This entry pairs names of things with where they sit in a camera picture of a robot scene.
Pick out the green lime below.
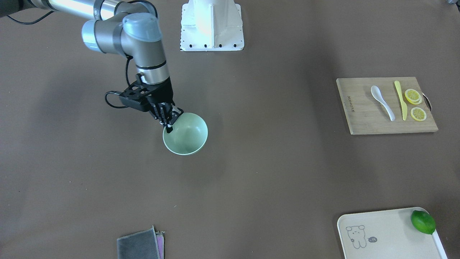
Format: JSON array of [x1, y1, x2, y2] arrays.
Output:
[[410, 210, 436, 235]]

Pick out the white ceramic spoon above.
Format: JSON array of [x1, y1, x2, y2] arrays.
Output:
[[371, 85, 396, 122]]

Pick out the pink cloth under grey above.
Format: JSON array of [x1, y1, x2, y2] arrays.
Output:
[[155, 231, 165, 259]]

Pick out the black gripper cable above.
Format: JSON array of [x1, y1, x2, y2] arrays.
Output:
[[105, 56, 141, 109]]

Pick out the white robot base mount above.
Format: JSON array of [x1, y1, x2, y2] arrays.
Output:
[[180, 0, 245, 51]]

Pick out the cream rabbit tray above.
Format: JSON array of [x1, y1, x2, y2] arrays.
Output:
[[337, 207, 447, 259]]

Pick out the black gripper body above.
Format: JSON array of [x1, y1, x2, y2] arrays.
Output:
[[119, 74, 175, 117]]

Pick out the lemon slice under upper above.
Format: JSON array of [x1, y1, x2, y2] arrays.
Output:
[[408, 97, 423, 105]]

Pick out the lemon slice lower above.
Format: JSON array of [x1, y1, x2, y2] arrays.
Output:
[[410, 107, 427, 122]]

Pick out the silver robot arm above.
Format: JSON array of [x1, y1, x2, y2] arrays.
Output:
[[1, 0, 183, 134]]

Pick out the yellow plastic knife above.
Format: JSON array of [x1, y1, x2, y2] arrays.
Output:
[[394, 80, 408, 121]]

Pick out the light green bowl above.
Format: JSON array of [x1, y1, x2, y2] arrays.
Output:
[[162, 113, 208, 156]]

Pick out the grey folded cloth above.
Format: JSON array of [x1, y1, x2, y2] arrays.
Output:
[[117, 226, 159, 259]]

